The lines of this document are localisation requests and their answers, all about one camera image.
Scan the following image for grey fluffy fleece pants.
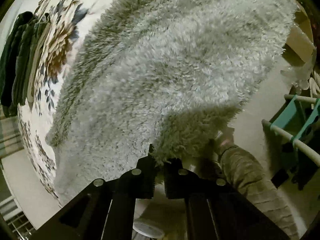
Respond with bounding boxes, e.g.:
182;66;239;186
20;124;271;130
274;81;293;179
46;0;297;204

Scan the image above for person's beige trouser legs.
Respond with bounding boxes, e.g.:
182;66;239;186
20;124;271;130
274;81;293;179
212;127;308;240

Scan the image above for grey tape roll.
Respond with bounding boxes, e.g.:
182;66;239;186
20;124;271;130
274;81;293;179
133;218;165;239

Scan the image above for grey green curtain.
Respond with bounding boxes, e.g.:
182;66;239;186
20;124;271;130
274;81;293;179
0;106;24;159

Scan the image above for stack of folded dark jeans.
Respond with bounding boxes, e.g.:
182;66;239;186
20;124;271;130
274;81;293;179
1;11;50;118

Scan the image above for open cardboard box on floor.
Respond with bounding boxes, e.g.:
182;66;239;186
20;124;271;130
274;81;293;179
283;2;315;67

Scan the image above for floral white bed quilt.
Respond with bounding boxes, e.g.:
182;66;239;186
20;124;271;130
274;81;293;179
16;0;141;207

